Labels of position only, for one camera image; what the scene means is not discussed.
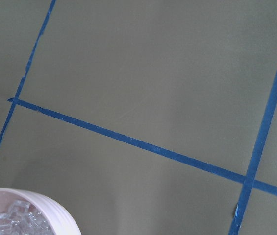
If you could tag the pink ice bowl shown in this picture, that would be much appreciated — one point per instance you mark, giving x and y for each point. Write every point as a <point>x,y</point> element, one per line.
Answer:
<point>61,222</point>

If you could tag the clear ice cubes pile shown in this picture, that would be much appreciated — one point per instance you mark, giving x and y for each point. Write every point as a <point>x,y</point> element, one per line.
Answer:
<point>23,218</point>

